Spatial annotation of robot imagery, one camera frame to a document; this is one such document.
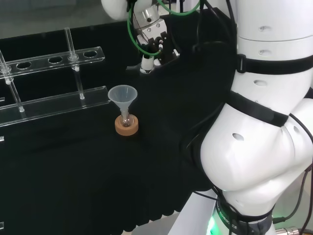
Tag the translucent plastic funnel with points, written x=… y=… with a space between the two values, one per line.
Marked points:
x=122 y=94

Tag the small round-bottom glass flask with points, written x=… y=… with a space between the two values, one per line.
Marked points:
x=126 y=122

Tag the clear acrylic funnel stand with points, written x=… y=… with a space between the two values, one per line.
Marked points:
x=56 y=102

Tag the black bench cloth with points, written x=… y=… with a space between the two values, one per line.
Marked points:
x=73 y=171

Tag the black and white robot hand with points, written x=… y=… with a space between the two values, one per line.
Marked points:
x=156 y=29

